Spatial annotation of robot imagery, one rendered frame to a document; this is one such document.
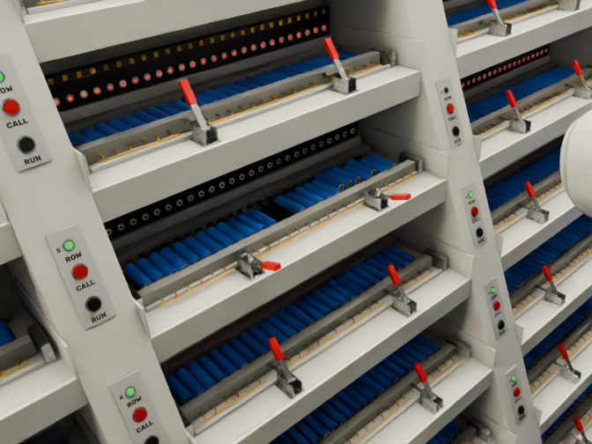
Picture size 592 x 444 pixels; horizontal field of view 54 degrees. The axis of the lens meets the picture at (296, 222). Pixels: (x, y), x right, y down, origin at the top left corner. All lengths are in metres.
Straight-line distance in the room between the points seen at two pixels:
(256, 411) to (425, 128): 0.57
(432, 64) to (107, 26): 0.57
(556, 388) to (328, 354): 0.69
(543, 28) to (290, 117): 0.69
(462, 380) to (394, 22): 0.69
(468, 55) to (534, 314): 0.59
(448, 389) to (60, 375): 0.73
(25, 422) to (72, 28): 0.46
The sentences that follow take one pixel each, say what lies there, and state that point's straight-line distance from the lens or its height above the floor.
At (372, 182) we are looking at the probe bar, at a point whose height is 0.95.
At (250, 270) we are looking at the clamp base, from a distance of 0.84.
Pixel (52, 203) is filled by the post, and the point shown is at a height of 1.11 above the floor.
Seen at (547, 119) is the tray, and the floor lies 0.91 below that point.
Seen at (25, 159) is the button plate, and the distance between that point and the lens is 0.73.
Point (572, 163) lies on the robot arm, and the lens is 0.64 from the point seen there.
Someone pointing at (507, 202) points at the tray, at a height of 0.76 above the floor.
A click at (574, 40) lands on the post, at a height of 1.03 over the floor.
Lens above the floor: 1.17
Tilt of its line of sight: 14 degrees down
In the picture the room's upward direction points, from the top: 17 degrees counter-clockwise
